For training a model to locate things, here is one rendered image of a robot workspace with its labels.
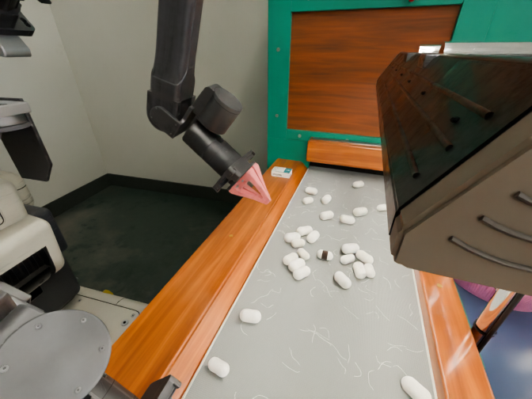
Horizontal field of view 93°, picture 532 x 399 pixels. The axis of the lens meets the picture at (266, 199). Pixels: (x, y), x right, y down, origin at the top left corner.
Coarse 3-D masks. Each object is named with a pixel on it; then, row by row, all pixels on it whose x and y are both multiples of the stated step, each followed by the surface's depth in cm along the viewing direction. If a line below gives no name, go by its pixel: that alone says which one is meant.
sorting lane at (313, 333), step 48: (336, 192) 78; (384, 192) 78; (336, 240) 58; (384, 240) 58; (288, 288) 46; (336, 288) 46; (384, 288) 46; (240, 336) 38; (288, 336) 38; (336, 336) 38; (384, 336) 38; (192, 384) 33; (240, 384) 33; (288, 384) 33; (336, 384) 33; (384, 384) 33; (432, 384) 33
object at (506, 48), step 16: (432, 48) 35; (448, 48) 23; (464, 48) 23; (480, 48) 22; (496, 48) 22; (512, 48) 21; (528, 48) 21; (496, 288) 34; (496, 304) 33; (512, 304) 32; (480, 320) 36; (496, 320) 34; (480, 336) 36; (480, 352) 38
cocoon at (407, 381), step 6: (402, 378) 32; (408, 378) 32; (402, 384) 32; (408, 384) 31; (414, 384) 31; (408, 390) 31; (414, 390) 31; (420, 390) 31; (426, 390) 31; (414, 396) 31; (420, 396) 30; (426, 396) 30
